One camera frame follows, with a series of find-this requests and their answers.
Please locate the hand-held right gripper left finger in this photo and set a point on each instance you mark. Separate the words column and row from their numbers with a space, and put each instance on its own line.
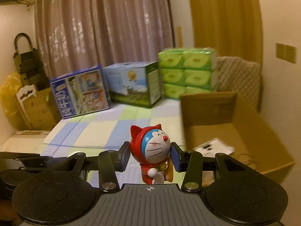
column 124, row 157

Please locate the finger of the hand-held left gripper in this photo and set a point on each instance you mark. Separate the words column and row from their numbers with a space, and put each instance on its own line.
column 18, row 156
column 44, row 166

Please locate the white plastic panel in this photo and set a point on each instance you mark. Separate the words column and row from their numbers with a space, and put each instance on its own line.
column 218, row 146

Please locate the black folding cart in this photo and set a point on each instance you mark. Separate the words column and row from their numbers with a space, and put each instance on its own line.
column 28, row 63

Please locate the wall switch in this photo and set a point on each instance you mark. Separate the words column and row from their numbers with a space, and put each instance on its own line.
column 290, row 54
column 280, row 50

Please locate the white carved chair back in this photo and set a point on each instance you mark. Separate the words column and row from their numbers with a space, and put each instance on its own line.
column 27, row 93

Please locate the pink curtain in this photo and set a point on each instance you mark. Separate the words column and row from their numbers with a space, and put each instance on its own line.
column 105, row 23

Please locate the yellow plastic bag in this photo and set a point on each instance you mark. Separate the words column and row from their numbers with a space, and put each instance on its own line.
column 9, row 94

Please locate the pack of green tissue packets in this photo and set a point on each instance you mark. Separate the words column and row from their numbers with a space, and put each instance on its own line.
column 188, row 73

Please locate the flattened cardboard boxes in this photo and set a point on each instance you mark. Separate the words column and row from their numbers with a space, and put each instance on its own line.
column 40, row 108

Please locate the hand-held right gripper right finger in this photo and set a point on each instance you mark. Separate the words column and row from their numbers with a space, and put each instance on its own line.
column 176, row 157

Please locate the wooden door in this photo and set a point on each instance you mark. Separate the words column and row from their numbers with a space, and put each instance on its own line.
column 223, row 16

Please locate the quilted beige chair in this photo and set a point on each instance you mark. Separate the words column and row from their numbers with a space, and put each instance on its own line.
column 239, row 75

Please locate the checked tablecloth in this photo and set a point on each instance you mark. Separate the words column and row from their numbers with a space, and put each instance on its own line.
column 105, row 127

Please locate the blue milk carton box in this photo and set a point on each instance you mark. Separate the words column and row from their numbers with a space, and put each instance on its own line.
column 80, row 91

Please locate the cow print milk box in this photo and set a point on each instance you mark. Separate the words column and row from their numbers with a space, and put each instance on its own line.
column 129, row 84

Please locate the red-hooded cat figurine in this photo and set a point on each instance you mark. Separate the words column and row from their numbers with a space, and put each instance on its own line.
column 152, row 146

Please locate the cardboard box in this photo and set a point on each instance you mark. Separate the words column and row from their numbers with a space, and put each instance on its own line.
column 254, row 131

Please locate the wooden slat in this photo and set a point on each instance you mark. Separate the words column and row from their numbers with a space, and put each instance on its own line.
column 179, row 36

